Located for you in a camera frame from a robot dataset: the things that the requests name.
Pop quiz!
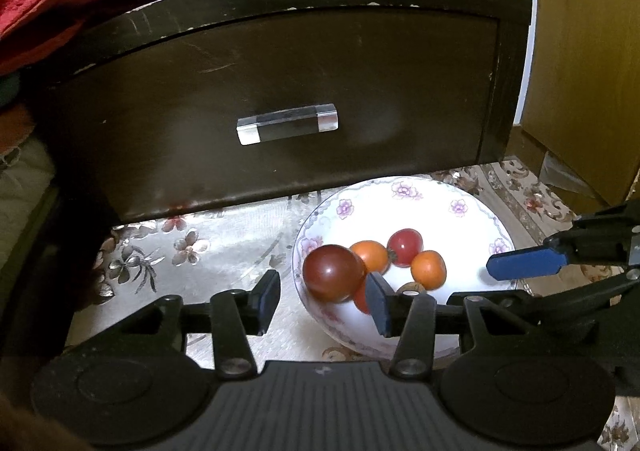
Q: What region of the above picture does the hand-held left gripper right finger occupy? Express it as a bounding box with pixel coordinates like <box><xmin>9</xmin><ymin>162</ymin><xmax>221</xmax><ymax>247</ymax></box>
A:
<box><xmin>365</xmin><ymin>272</ymin><xmax>551</xmax><ymax>380</ymax></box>

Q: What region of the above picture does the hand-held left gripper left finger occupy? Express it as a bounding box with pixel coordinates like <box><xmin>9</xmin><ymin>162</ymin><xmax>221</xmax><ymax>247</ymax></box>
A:
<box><xmin>62</xmin><ymin>269</ymin><xmax>281</xmax><ymax>380</ymax></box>

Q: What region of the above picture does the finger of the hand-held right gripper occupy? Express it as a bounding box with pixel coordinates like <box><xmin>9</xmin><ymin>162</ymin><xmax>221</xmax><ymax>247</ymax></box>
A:
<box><xmin>486</xmin><ymin>201</ymin><xmax>640</xmax><ymax>281</ymax></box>
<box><xmin>447</xmin><ymin>271</ymin><xmax>632</xmax><ymax>332</ymax></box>

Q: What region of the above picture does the orange tomato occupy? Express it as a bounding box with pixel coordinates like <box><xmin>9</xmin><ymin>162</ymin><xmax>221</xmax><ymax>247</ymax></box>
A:
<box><xmin>349</xmin><ymin>240</ymin><xmax>391</xmax><ymax>275</ymax></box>
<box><xmin>411</xmin><ymin>250</ymin><xmax>447</xmax><ymax>289</ymax></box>

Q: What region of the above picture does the dark red tomato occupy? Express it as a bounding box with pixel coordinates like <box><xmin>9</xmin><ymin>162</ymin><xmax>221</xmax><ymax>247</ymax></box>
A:
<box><xmin>302</xmin><ymin>244</ymin><xmax>367</xmax><ymax>304</ymax></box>

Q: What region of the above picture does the white floral bowl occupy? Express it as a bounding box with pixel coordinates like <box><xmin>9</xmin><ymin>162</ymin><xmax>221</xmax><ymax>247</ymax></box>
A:
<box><xmin>292</xmin><ymin>176</ymin><xmax>518</xmax><ymax>362</ymax></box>

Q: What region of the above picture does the floral tablecloth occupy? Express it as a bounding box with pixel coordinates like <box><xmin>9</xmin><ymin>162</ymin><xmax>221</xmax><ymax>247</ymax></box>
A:
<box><xmin>65</xmin><ymin>158</ymin><xmax>640</xmax><ymax>451</ymax></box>

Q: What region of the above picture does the yellow wooden wardrobe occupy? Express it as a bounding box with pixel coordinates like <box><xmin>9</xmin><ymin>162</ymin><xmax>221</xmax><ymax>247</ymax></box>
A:
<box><xmin>520</xmin><ymin>0</ymin><xmax>640</xmax><ymax>206</ymax></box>

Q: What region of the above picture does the dark wooden drawer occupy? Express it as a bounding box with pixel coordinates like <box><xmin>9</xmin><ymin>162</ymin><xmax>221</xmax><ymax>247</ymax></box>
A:
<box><xmin>30</xmin><ymin>0</ymin><xmax>533</xmax><ymax>224</ymax></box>

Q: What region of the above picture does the beige mattress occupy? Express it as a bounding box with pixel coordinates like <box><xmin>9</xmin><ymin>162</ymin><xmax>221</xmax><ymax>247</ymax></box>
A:
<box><xmin>0</xmin><ymin>136</ymin><xmax>57</xmax><ymax>229</ymax></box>

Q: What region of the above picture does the pink bedding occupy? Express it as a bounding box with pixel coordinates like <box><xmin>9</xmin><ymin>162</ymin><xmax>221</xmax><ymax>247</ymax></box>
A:
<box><xmin>0</xmin><ymin>103</ymin><xmax>37</xmax><ymax>159</ymax></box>

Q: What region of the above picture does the red towel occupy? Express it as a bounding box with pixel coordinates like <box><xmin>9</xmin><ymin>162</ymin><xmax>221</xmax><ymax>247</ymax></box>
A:
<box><xmin>0</xmin><ymin>0</ymin><xmax>167</xmax><ymax>76</ymax></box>

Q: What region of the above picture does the clear acrylic drawer handle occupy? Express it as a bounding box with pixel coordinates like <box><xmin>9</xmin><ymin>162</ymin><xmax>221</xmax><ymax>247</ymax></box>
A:
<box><xmin>236</xmin><ymin>103</ymin><xmax>340</xmax><ymax>146</ymax></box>

